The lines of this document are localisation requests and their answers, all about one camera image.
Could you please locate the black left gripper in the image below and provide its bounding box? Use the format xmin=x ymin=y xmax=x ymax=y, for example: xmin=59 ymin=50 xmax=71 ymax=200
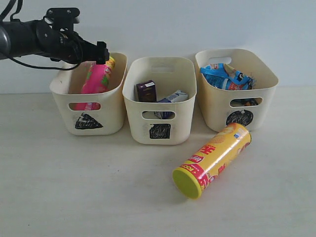
xmin=49 ymin=33 xmax=110 ymax=65

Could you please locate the pink chips can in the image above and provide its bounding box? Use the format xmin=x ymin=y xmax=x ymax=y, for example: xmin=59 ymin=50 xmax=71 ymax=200
xmin=74 ymin=56 xmax=116 ymax=111

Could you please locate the purple drink carton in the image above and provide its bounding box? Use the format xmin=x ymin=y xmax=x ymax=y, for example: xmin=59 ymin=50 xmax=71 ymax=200
xmin=136 ymin=80 xmax=157 ymax=103

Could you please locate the blue white milk carton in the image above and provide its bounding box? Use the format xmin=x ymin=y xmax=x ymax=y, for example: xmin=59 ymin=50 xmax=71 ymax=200
xmin=154 ymin=90 xmax=189 ymax=119

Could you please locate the blue noodle packet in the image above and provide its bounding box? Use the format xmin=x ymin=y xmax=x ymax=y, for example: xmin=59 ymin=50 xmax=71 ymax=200
xmin=200 ymin=63 xmax=255 ymax=90

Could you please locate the yellow chips can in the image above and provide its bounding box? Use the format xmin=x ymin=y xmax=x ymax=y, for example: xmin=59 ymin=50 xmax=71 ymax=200
xmin=172 ymin=122 xmax=252 ymax=199

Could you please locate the orange noodle packet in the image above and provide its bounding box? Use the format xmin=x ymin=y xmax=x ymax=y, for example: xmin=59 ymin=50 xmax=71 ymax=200
xmin=230 ymin=98 xmax=259 ymax=107

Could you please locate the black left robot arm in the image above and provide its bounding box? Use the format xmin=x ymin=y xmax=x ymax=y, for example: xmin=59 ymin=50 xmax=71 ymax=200
xmin=0 ymin=20 xmax=110 ymax=65

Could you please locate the left cream plastic bin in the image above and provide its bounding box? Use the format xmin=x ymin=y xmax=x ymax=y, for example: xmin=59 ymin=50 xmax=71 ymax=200
xmin=49 ymin=52 xmax=127 ymax=136

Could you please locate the cream plastic bin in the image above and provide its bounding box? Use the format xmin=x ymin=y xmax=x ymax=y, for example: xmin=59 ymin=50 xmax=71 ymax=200
xmin=49 ymin=52 xmax=127 ymax=136
xmin=195 ymin=48 xmax=278 ymax=131
xmin=122 ymin=57 xmax=197 ymax=145

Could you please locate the middle cream plastic bin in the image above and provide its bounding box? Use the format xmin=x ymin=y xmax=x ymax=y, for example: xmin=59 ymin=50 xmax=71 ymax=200
xmin=122 ymin=57 xmax=197 ymax=145

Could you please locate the right cream plastic bin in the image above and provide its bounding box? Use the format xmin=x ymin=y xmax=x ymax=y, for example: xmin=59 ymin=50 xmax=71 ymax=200
xmin=195 ymin=48 xmax=278 ymax=131

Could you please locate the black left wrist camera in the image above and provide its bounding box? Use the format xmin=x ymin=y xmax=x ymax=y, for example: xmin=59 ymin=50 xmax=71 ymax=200
xmin=43 ymin=7 xmax=80 ymax=32

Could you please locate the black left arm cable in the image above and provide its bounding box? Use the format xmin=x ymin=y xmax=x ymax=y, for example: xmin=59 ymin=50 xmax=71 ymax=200
xmin=0 ymin=0 xmax=83 ymax=72

